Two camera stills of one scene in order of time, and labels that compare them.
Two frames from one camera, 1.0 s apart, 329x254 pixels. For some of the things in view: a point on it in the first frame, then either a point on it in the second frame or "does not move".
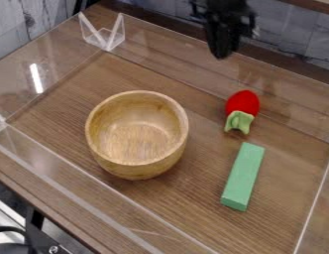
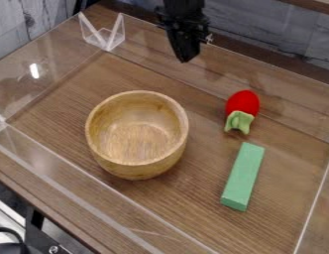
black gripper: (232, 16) to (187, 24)
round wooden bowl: (136, 132) does not move
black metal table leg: (46, 236) does not move
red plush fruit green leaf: (243, 108) does not move
